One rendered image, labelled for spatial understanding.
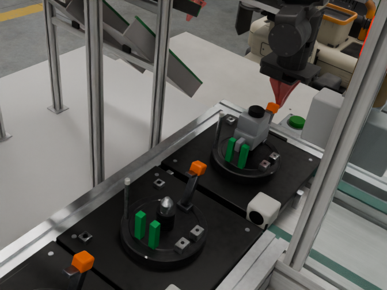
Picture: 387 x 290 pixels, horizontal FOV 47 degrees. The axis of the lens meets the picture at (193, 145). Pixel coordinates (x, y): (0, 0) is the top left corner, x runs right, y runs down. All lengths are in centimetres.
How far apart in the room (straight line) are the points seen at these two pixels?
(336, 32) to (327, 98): 127
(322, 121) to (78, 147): 63
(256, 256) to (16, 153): 59
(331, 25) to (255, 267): 130
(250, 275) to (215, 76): 81
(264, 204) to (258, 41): 98
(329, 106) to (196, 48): 101
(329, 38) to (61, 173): 125
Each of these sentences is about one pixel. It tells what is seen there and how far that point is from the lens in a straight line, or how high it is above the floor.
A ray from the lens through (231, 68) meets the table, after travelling 147.
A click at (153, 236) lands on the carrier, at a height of 102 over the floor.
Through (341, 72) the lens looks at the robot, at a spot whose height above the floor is 75.
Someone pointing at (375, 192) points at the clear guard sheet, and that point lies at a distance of 62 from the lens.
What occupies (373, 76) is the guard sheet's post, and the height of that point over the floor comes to 131.
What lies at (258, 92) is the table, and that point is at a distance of 136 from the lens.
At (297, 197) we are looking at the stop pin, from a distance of 88.
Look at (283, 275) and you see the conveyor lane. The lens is 78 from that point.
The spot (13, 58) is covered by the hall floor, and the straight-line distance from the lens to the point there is 333.
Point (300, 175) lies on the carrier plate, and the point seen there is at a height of 97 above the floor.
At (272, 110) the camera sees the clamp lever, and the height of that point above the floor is 106.
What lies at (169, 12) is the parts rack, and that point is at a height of 123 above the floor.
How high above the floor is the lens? 153
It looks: 38 degrees down
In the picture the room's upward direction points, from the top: 8 degrees clockwise
